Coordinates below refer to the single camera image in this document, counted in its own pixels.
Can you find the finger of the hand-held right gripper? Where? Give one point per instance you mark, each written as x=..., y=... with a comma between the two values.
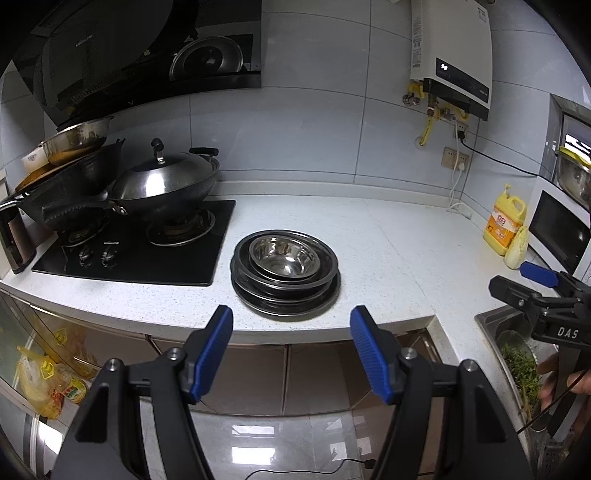
x=512, y=290
x=538, y=273

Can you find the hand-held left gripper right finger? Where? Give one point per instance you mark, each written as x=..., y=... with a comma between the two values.
x=371, y=355

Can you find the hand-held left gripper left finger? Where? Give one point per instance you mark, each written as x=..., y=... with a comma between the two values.
x=212, y=350

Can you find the large steel plate with label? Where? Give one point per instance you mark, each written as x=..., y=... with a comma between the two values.
x=286, y=310

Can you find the medium steel plate with label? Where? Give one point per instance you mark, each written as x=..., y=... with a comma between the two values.
x=330, y=265

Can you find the large steel bowl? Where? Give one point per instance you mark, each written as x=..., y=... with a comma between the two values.
x=258, y=261

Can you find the person's right hand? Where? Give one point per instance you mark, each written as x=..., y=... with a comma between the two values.
x=549, y=369

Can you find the steel sink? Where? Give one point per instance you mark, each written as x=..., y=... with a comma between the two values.
x=491, y=323

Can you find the white microwave oven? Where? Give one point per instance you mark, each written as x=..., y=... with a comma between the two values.
x=554, y=230

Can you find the yellow dish soap bottle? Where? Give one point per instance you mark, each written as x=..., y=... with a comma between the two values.
x=501, y=228

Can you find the green vegetables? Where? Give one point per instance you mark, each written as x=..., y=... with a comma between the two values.
x=519, y=369

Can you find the steel basin with yellow colander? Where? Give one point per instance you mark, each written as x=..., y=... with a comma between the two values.
x=575, y=177

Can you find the black gas stove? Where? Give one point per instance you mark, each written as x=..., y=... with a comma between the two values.
x=138, y=263

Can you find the steel wok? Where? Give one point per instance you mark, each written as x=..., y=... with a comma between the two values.
x=184, y=196

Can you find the yellow plastic bag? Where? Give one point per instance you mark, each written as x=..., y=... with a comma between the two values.
x=37, y=383

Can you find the steel wok lid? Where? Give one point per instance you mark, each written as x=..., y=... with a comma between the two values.
x=161, y=177

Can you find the brass pipe valves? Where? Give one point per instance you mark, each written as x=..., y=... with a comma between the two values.
x=441, y=110

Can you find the black frying pan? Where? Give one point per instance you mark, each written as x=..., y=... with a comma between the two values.
x=74, y=184

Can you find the wide steel basin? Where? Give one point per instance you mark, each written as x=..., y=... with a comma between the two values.
x=78, y=136

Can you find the white cup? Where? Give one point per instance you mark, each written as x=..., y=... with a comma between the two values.
x=33, y=161

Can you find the steel pot lid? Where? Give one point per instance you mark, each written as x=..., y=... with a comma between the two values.
x=207, y=57

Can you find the black range hood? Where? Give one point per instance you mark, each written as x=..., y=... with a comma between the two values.
x=129, y=46

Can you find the metal wall shelf frame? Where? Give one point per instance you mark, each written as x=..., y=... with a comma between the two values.
x=556, y=134

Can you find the beige wall outlet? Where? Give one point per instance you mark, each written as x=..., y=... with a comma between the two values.
x=450, y=158

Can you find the white wall water heater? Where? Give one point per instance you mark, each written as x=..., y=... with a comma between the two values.
x=450, y=41

